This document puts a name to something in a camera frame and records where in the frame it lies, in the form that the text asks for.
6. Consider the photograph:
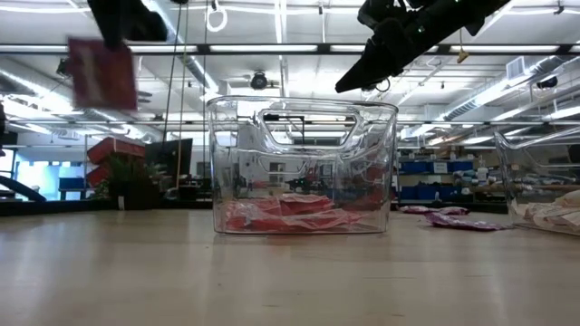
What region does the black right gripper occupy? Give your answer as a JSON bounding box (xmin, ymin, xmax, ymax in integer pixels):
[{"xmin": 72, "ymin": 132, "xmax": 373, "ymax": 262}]
[{"xmin": 333, "ymin": 0, "xmax": 455, "ymax": 95}]

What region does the purple Skittles candy packet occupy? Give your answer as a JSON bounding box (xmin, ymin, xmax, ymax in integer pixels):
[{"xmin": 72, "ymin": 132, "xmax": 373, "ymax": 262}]
[
  {"xmin": 398, "ymin": 205, "xmax": 471, "ymax": 216},
  {"xmin": 424, "ymin": 211, "xmax": 514, "ymax": 232}
]

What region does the clear plastic bin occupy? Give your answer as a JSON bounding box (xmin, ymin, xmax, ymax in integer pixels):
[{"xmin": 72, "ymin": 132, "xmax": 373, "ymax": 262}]
[
  {"xmin": 206, "ymin": 94, "xmax": 399, "ymax": 235},
  {"xmin": 492, "ymin": 125, "xmax": 580, "ymax": 237}
]

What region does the black overhead crossbar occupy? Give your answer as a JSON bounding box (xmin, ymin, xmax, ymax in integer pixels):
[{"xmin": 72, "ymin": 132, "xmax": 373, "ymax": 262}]
[{"xmin": 0, "ymin": 43, "xmax": 580, "ymax": 56}]

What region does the blue storage shelf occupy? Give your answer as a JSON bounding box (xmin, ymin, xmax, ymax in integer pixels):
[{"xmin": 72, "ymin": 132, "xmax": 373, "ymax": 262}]
[{"xmin": 398, "ymin": 156, "xmax": 508, "ymax": 203}]

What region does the black room monitor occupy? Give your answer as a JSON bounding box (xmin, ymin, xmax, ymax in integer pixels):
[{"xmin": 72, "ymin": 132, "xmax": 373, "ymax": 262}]
[{"xmin": 143, "ymin": 138, "xmax": 194, "ymax": 182}]

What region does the white ceiling vent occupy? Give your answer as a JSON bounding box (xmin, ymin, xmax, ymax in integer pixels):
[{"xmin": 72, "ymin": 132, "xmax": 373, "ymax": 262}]
[{"xmin": 505, "ymin": 56, "xmax": 527, "ymax": 82}]

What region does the green potted plant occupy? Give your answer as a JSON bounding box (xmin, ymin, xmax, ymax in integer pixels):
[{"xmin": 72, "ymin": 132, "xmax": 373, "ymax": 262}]
[{"xmin": 94, "ymin": 151, "xmax": 169, "ymax": 210}]

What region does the white hanging ring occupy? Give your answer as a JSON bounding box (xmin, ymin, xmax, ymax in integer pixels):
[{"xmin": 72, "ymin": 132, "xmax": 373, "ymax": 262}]
[{"xmin": 206, "ymin": 4, "xmax": 228, "ymax": 34}]

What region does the black overhead camera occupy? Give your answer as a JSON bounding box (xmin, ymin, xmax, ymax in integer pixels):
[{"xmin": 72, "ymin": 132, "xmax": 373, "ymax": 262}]
[{"xmin": 249, "ymin": 71, "xmax": 269, "ymax": 91}]

